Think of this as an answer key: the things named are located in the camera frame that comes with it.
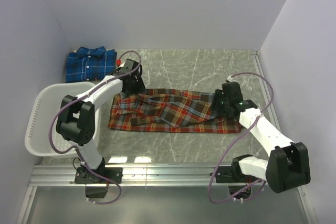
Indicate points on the aluminium mounting rail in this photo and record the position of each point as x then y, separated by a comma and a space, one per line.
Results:
142, 174

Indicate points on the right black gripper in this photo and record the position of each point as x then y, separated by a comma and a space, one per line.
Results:
219, 95

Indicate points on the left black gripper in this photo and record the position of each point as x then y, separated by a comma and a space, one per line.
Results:
139, 87

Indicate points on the aluminium side rail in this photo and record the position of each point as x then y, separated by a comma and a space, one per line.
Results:
269, 95

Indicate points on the red brown plaid shirt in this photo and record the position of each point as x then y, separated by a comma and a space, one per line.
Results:
169, 110

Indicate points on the folded blue plaid shirt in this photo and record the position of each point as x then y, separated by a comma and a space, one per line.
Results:
90, 64

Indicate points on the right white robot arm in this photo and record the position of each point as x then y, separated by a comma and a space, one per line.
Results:
287, 166

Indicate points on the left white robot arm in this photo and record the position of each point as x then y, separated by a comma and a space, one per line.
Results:
76, 119

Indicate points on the white plastic laundry basket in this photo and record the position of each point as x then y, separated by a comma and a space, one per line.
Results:
41, 139

